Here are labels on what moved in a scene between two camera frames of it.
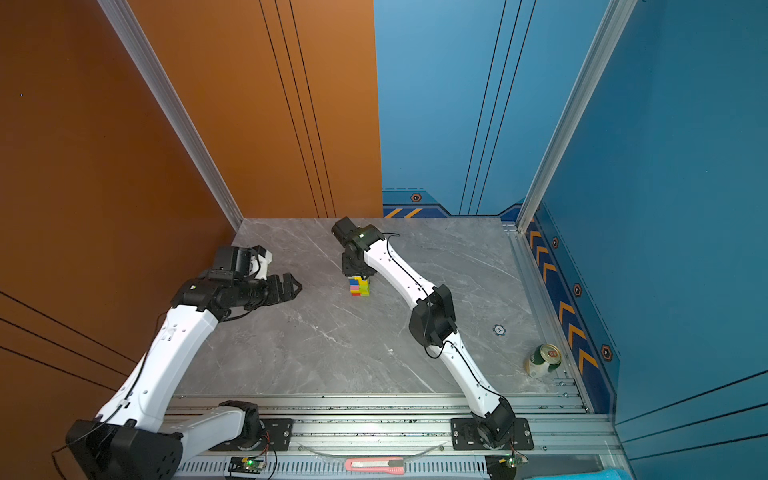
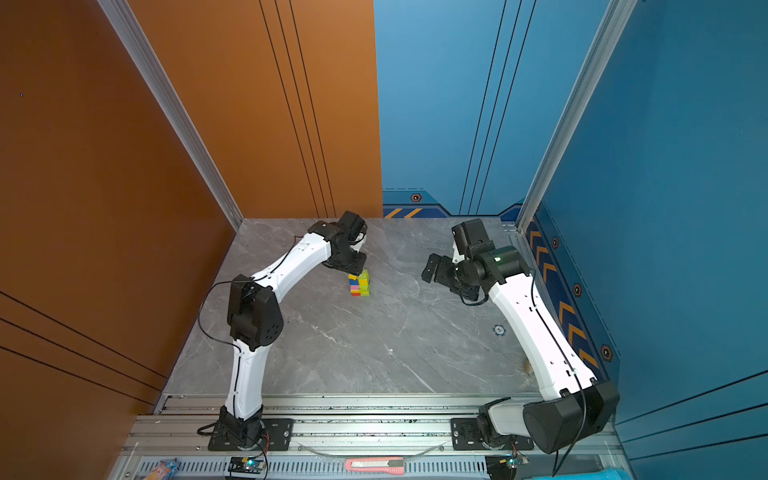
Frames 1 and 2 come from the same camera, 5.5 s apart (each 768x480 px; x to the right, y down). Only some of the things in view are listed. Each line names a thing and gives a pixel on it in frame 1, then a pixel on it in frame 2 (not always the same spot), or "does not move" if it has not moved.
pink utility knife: (387, 465) does not move
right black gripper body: (349, 267) to (453, 275)
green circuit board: (246, 465) does not move
